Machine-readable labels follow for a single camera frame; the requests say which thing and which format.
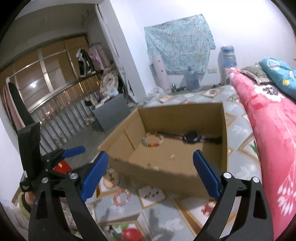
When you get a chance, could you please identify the pink peach bead bracelet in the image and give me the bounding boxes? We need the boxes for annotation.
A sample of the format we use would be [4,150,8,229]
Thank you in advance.
[111,188,132,207]

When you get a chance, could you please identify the multicolour bead bracelet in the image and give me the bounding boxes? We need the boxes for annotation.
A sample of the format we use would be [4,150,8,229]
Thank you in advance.
[141,132,165,148]

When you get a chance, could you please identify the pink strap smartwatch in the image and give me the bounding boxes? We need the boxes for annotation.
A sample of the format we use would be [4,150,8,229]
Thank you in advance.
[156,131,222,145]

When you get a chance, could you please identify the person's left hand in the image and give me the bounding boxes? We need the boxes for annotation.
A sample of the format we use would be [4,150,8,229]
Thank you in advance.
[22,191,35,213]

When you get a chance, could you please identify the red paper bag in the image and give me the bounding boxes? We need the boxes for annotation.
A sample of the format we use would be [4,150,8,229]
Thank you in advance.
[54,160,72,174]

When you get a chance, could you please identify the metal balcony railing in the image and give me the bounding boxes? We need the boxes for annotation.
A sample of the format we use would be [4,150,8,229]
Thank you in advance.
[30,73,101,154]

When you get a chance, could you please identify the grey storage box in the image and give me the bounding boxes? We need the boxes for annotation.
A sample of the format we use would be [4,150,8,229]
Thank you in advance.
[93,94,131,132]

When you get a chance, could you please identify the brown cardboard box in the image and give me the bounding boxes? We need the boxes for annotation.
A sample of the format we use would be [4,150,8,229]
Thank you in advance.
[98,102,228,197]

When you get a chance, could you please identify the hanging clothes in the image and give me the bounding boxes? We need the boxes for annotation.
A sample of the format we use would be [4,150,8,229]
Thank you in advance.
[76,42,111,77]

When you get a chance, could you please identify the red floral blanket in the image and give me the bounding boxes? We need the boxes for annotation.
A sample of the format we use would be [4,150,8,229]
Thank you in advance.
[229,70,295,239]

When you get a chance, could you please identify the white cylindrical appliance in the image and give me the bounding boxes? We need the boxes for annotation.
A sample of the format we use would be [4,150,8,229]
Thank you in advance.
[152,55,171,94]

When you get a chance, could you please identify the blue patterned pillow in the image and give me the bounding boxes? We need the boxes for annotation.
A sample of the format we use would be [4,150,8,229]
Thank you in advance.
[259,57,296,100]

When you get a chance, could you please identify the blue floral hanging cloth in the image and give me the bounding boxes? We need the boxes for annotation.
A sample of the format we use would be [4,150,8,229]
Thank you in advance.
[144,14,216,74]

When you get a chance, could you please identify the blue water jug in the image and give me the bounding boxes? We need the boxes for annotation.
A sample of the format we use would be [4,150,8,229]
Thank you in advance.
[221,45,237,68]

